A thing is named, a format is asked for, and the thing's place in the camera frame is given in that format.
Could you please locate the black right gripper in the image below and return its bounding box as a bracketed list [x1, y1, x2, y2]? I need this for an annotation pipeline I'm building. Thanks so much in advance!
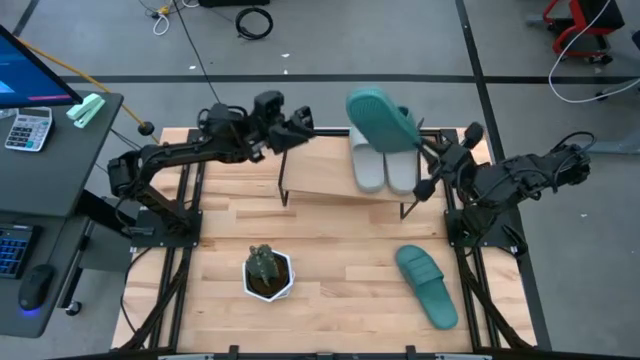
[413, 121, 485, 203]

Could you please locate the green rubber slide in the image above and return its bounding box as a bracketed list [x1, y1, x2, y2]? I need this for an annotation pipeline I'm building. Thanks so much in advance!
[345, 87, 424, 154]
[394, 243, 460, 331]

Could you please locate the long white cable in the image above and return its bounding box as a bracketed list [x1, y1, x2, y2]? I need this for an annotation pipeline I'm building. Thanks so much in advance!
[548, 0, 640, 105]

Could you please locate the mint green stapler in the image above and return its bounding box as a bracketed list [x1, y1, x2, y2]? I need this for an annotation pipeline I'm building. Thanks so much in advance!
[65, 92, 107, 130]

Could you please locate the green cactus plant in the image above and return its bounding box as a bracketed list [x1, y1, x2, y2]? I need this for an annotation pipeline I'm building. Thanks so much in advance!
[245, 243, 281, 287]

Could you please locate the black power strip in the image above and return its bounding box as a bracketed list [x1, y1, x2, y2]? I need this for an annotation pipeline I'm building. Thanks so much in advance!
[198, 0, 271, 8]

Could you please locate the wooden shelf with black legs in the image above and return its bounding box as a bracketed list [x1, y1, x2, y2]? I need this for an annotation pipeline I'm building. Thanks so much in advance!
[277, 118, 426, 221]

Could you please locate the black computer mouse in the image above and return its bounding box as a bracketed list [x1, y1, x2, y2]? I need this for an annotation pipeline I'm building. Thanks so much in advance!
[17, 263, 56, 313]

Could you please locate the yellow cable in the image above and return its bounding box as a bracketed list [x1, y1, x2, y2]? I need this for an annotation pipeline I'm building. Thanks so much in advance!
[17, 37, 160, 145]

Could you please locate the black desk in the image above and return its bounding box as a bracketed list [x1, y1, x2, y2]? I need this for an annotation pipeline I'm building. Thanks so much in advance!
[0, 91, 135, 339]

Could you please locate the short white cable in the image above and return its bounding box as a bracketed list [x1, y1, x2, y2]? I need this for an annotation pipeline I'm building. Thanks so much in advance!
[151, 11, 172, 38]

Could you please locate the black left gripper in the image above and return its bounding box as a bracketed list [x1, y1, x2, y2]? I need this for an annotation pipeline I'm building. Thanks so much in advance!
[243, 89, 317, 162]

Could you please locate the grey calculator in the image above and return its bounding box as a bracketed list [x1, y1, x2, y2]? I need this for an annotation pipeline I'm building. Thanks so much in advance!
[4, 106, 54, 153]

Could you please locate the black aluminium table frame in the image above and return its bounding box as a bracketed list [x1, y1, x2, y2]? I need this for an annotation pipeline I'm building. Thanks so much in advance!
[112, 127, 539, 360]

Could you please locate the black keyboard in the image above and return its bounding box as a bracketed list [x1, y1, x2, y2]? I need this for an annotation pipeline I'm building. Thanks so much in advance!
[0, 223, 42, 280]

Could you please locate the white faceted plant pot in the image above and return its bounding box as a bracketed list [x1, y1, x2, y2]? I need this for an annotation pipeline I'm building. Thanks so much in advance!
[242, 248, 296, 304]

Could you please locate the coiled black cable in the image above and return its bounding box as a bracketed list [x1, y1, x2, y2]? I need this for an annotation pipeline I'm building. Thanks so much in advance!
[234, 6, 275, 42]

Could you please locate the computer monitor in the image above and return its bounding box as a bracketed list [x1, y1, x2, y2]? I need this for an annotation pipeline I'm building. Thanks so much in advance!
[0, 24, 84, 110]

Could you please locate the long black cable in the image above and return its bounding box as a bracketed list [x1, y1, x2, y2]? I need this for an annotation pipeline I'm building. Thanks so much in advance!
[172, 0, 222, 104]

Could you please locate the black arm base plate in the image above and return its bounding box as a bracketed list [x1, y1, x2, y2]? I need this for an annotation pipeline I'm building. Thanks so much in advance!
[444, 208, 521, 249]
[130, 208, 204, 249]

